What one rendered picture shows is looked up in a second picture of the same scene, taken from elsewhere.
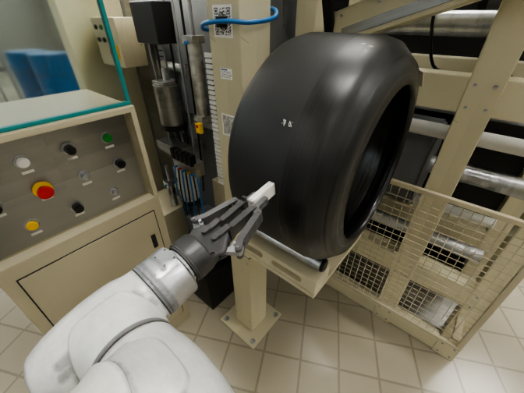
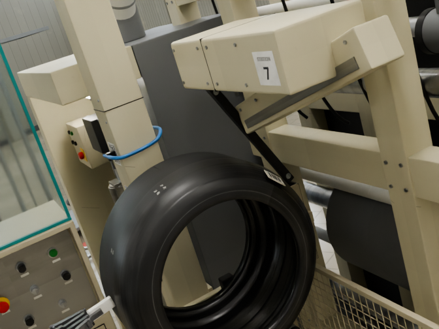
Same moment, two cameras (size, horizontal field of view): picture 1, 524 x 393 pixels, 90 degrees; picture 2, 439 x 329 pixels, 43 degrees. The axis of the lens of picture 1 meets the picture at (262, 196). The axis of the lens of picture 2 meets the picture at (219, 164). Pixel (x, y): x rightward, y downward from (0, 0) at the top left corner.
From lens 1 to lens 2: 1.18 m
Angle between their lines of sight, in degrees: 30
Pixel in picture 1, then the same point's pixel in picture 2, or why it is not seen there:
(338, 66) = (138, 207)
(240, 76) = not seen: hidden behind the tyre
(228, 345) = not seen: outside the picture
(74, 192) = (27, 306)
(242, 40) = (127, 168)
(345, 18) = (243, 111)
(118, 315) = not seen: outside the picture
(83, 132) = (32, 251)
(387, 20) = (265, 117)
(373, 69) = (159, 207)
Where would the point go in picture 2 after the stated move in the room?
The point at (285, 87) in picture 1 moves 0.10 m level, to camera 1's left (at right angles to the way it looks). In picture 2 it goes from (116, 222) to (87, 226)
